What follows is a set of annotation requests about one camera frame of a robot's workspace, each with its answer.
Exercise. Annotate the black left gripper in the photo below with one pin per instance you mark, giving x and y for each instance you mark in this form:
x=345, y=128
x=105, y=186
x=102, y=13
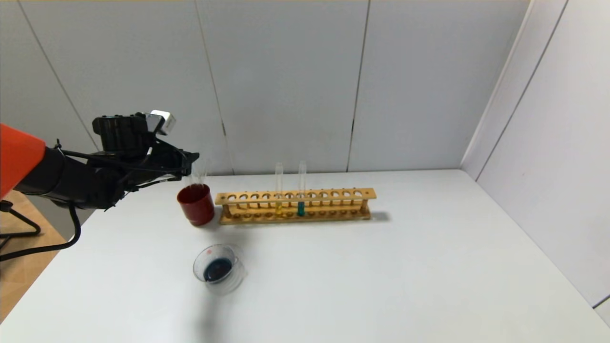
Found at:
x=189, y=161

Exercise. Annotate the test tube with blue pigment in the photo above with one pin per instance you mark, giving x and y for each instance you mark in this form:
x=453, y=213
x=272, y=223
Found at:
x=194, y=177

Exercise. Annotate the orange and black left arm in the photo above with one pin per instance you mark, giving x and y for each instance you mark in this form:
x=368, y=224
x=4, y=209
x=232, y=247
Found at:
x=62, y=176

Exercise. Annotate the test tube with yellow pigment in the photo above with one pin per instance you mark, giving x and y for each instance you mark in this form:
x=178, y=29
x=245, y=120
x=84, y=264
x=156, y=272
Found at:
x=279, y=208

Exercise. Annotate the test tube with teal pigment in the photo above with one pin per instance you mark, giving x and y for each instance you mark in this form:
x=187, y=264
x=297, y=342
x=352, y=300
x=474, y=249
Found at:
x=300, y=208

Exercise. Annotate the wooden test tube rack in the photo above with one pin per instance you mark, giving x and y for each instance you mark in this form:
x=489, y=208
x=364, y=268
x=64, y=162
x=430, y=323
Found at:
x=310, y=212

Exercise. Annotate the dark red plastic cup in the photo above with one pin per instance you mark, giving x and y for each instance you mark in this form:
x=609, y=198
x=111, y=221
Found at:
x=198, y=209

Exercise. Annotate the clear glass dish with spout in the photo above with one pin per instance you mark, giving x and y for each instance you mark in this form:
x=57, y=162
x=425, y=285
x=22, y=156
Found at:
x=218, y=270

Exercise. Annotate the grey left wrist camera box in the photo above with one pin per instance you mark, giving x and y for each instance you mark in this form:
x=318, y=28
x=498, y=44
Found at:
x=162, y=121

